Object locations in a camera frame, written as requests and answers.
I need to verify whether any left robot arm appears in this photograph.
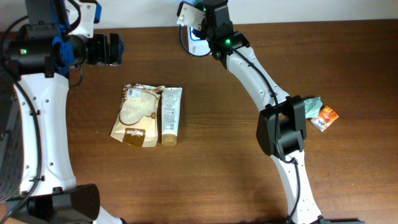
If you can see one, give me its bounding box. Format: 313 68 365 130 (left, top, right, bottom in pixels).
1 1 124 223

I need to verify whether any green lid jar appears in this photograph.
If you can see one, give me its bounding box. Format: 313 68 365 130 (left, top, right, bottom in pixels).
193 0 202 6

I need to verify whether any beige oats pouch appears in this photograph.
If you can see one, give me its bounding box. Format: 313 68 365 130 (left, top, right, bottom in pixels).
110 83 165 147

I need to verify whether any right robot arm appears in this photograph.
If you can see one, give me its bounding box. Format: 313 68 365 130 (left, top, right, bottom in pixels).
202 1 326 223

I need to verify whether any mint green wipes packet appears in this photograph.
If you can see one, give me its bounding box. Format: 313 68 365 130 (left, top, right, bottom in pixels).
303 96 323 119

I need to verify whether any left black cable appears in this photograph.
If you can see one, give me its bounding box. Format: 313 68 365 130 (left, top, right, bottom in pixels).
0 15 44 224

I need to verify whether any white shampoo tube gold cap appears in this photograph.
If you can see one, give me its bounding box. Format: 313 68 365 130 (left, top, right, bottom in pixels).
161 87 183 146

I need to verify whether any grey plastic mesh basket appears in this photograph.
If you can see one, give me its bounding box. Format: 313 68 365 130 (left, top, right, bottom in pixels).
1 69 24 203

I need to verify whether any white barcode scanner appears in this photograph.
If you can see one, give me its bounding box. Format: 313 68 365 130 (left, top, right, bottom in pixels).
187 27 211 56

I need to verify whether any orange small carton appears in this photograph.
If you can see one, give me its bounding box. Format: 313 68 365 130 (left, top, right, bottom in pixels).
310 106 339 132

